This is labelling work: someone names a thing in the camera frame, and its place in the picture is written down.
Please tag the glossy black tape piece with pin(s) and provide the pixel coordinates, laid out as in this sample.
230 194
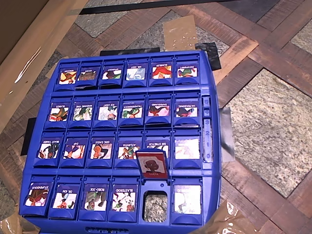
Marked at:
226 131

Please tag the Dr Ion card flap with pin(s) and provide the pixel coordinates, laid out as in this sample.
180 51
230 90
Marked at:
65 197

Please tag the Rambler card flap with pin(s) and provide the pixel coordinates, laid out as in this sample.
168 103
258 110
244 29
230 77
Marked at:
161 72

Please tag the Mr Mist card flap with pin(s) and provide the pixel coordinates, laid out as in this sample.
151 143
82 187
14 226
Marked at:
135 73

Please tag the Atlantia card flap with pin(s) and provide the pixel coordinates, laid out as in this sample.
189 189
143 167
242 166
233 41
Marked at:
126 150

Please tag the brown cardboard box wall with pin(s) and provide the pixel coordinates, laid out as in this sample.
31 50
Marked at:
24 36

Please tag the small tan tape strip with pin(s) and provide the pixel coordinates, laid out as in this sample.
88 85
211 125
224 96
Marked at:
52 69

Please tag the Madame Vine card flap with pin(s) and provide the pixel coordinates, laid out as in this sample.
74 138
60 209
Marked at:
83 112

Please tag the square brown tape patch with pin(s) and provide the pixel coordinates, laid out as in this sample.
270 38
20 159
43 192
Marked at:
180 33

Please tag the Swampbat card flap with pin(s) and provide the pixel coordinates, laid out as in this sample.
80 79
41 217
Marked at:
187 72

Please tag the blue guessing game board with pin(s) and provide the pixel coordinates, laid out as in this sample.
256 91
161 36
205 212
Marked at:
187 90

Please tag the Blasteroid card flap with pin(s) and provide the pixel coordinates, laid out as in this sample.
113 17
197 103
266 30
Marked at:
123 198

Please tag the Ice Light card flap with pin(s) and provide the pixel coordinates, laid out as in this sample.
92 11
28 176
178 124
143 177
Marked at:
107 112

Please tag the Ultrasonic card flap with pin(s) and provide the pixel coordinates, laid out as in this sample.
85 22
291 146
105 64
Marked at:
186 111

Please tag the Zap card flap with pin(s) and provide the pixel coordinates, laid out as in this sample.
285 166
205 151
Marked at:
74 150

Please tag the Stupendous card flap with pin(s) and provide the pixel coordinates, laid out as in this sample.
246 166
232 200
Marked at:
37 195

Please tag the Glance card flap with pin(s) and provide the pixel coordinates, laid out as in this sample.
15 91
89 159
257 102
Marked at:
58 113

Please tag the Robo-Joe Dana card flap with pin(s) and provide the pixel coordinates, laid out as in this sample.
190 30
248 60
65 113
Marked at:
95 197

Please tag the translucent brown tape piece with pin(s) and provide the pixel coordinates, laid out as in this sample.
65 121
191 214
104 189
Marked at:
14 225
226 219

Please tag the Gecko card flap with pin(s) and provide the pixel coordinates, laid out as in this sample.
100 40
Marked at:
87 75

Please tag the Eric Eagle card flap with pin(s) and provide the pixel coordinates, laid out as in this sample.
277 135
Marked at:
101 150

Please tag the Safeguard card flap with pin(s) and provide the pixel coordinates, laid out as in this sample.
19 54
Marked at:
159 110

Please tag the Thunderrock card flap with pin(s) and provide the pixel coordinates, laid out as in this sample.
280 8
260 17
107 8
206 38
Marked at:
132 111

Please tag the faded card flap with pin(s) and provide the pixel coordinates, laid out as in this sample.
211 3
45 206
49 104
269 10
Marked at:
187 149
187 200

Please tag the Sparkshot card flap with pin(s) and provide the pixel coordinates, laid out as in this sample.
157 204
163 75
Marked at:
111 74

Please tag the long black tape strip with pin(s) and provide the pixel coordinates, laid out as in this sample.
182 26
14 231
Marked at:
122 8

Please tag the Lucia portrait card flap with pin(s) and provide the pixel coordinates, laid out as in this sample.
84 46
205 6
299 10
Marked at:
152 165

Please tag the Sir Stretch card flap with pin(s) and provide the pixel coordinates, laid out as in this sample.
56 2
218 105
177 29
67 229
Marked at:
157 143

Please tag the Whiplash card flap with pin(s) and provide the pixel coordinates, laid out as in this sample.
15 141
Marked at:
67 76

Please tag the Beast Tamer card flap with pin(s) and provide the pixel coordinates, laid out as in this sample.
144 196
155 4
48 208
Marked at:
48 150

